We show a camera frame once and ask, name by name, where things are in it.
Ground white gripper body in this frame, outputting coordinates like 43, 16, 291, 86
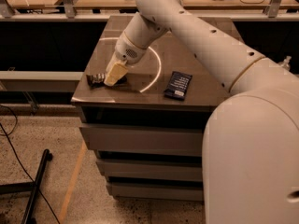
115, 32, 149, 65

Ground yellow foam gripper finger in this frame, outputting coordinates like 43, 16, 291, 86
104, 54, 128, 86

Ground black chocolate rxbar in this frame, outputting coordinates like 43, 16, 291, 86
86, 73, 127, 88

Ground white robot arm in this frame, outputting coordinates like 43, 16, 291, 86
105, 0, 299, 224

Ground blue rxbar wrapper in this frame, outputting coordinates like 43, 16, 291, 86
164, 71, 192, 100

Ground grey drawer cabinet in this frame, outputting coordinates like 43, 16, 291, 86
70, 15, 244, 203

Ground black metal stand leg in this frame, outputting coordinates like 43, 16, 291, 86
0, 149, 52, 224

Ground clear plastic bottle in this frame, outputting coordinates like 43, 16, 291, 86
279, 56, 292, 70

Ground black floor cable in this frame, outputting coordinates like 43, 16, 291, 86
0, 105, 62, 224

